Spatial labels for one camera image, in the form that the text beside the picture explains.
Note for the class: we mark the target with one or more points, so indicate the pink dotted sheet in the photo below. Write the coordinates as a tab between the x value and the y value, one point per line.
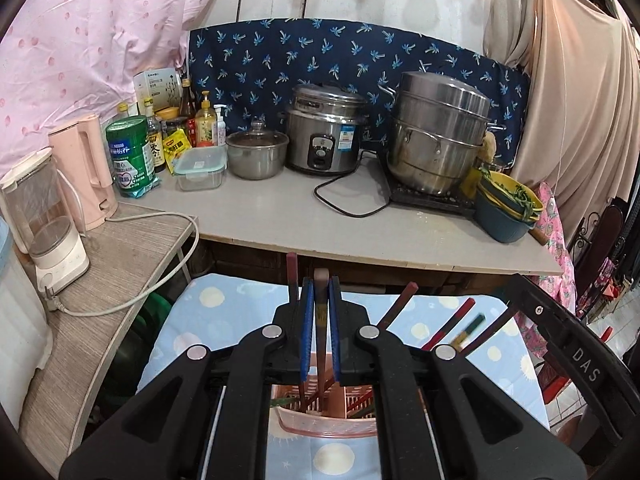
80	50

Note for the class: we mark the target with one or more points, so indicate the yellow pump soap bottle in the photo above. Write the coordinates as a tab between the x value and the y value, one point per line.
206	127

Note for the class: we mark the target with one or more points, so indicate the black induction cooker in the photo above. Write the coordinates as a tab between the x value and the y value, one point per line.
430	202

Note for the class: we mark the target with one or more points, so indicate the grey woodgrain side table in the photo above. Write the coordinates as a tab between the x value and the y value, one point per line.
110	270

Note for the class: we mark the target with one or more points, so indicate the green vegetables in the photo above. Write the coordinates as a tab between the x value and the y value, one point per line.
515	194

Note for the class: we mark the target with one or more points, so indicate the grey-brown chopstick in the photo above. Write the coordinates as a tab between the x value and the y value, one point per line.
321	300

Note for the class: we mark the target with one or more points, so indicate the stainless steel rice cooker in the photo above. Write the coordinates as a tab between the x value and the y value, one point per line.
325	130

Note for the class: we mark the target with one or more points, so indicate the glass food container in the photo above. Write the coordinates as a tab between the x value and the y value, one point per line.
200	167

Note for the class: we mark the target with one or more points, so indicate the hanging pink garment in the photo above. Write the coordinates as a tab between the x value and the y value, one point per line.
607	272

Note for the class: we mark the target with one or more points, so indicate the dark glass bottle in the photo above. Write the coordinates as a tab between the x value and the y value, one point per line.
187	102

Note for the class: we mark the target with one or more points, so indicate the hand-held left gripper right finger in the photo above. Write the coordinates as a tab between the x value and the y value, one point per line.
334	330

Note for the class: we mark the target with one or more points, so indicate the brown loofah sponge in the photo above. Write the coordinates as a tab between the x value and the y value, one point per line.
489	146

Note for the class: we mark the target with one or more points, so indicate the white glass jug appliance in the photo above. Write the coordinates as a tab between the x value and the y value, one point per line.
45	230

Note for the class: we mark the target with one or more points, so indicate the black ornamental metal chair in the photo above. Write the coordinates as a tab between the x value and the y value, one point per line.
600	230

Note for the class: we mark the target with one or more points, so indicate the yellow snack packet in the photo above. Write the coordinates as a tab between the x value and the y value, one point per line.
179	150

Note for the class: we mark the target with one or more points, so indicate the red chopstick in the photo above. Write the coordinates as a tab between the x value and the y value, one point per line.
452	321

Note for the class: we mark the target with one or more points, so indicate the small pot with glass lid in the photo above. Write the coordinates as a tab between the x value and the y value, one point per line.
255	152

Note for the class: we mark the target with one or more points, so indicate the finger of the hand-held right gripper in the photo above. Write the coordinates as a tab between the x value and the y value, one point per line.
537	310

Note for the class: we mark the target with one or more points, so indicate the pink pineapple print cloth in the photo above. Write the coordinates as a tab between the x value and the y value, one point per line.
555	240

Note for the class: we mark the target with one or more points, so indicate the dark maroon chopstick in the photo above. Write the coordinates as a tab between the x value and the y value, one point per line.
492	327

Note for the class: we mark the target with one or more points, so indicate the beige curtain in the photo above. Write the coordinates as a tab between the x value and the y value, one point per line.
580	100

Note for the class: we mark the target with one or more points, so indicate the stainless steel steamer pot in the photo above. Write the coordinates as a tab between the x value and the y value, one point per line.
440	130

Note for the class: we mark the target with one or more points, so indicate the white pump bottle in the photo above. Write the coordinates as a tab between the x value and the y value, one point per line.
220	130

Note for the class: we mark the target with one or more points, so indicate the blue bowl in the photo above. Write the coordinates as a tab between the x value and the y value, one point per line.
500	222

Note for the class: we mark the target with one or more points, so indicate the white carton box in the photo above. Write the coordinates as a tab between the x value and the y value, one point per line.
157	90

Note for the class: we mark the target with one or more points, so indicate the navy printed cloth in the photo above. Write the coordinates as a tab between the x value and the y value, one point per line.
300	55

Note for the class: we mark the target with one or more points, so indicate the green tin can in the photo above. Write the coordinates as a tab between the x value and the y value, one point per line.
131	155

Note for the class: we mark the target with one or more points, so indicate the pink electric kettle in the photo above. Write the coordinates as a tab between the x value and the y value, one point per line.
82	170

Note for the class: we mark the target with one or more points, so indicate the pink perforated utensil basket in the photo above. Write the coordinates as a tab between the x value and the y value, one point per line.
320	430

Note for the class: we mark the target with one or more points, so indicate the green plastic bin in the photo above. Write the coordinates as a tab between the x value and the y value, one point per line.
155	312

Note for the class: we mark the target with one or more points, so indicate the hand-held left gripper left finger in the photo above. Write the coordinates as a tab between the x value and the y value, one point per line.
306	330

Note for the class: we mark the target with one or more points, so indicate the green chopstick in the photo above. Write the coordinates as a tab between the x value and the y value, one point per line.
471	329

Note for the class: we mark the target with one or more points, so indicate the yellow bowl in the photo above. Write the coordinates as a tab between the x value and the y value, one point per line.
532	205

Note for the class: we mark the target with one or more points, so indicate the blue dotted tablecloth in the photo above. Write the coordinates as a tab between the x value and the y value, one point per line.
240	305

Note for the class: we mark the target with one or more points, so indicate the white countertop board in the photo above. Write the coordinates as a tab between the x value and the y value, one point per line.
310	230

